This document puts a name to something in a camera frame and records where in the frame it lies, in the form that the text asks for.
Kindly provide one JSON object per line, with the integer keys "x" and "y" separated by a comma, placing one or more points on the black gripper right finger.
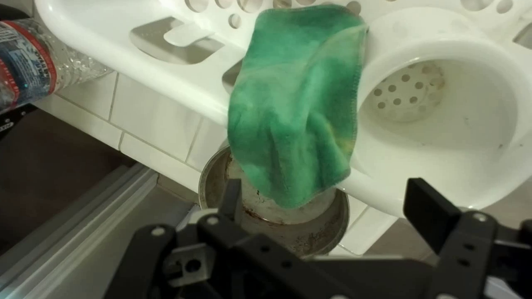
{"x": 470, "y": 255}

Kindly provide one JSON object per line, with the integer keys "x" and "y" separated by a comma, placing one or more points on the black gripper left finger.
{"x": 233, "y": 255}

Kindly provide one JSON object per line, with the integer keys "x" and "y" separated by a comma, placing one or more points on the green rag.
{"x": 292, "y": 106}

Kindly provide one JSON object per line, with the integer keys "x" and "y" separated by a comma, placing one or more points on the white plastic dish basket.
{"x": 454, "y": 127}

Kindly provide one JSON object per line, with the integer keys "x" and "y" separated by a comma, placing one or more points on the clear plastic water bottle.
{"x": 33, "y": 64}

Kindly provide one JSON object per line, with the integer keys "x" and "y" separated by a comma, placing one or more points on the silver aluminium rail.
{"x": 71, "y": 239}

